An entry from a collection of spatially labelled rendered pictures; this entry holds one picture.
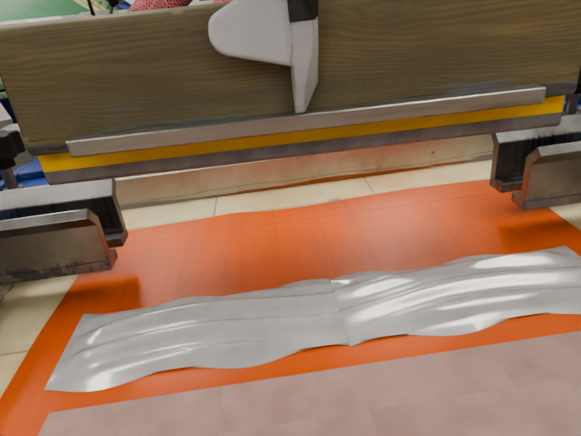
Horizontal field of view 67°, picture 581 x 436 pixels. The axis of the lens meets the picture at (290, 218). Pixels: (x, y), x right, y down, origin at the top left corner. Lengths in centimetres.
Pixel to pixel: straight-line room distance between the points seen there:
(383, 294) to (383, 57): 15
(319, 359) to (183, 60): 19
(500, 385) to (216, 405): 15
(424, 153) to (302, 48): 29
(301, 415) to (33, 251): 22
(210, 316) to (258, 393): 7
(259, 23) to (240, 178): 25
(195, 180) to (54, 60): 23
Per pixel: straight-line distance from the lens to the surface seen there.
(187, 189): 49
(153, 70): 28
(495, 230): 40
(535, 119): 36
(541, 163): 37
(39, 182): 52
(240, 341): 28
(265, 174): 48
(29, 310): 39
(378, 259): 35
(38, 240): 36
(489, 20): 31
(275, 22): 26
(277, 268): 34
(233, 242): 39
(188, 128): 27
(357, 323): 28
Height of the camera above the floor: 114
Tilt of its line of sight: 26 degrees down
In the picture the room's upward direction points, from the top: 7 degrees counter-clockwise
